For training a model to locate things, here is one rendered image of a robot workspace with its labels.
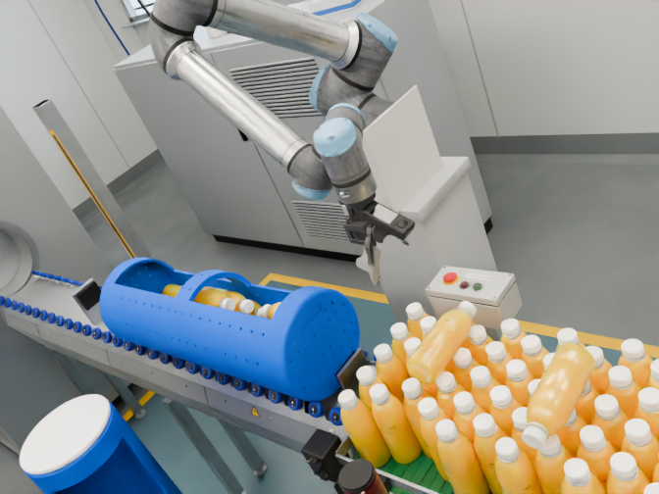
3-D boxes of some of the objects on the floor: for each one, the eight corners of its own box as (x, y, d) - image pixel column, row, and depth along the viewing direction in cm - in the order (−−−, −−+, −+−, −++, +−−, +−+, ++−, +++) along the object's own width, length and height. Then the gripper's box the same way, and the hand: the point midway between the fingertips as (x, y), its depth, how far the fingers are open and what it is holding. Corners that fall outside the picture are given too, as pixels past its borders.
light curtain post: (235, 397, 336) (44, 99, 253) (243, 400, 332) (51, 98, 248) (228, 406, 332) (31, 107, 249) (235, 409, 328) (38, 106, 245)
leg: (142, 409, 358) (78, 325, 327) (148, 412, 354) (84, 327, 323) (134, 418, 355) (70, 333, 324) (140, 419, 351) (75, 335, 320)
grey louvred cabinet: (256, 205, 523) (169, 33, 452) (495, 224, 374) (421, -26, 304) (209, 245, 494) (108, 69, 423) (449, 284, 346) (354, 23, 275)
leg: (261, 464, 291) (195, 365, 261) (270, 468, 288) (204, 368, 257) (252, 474, 288) (185, 375, 258) (261, 478, 284) (194, 378, 254)
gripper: (365, 171, 154) (392, 237, 163) (317, 220, 143) (348, 288, 153) (394, 171, 148) (421, 240, 158) (346, 222, 137) (378, 293, 147)
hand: (395, 265), depth 153 cm, fingers open, 14 cm apart
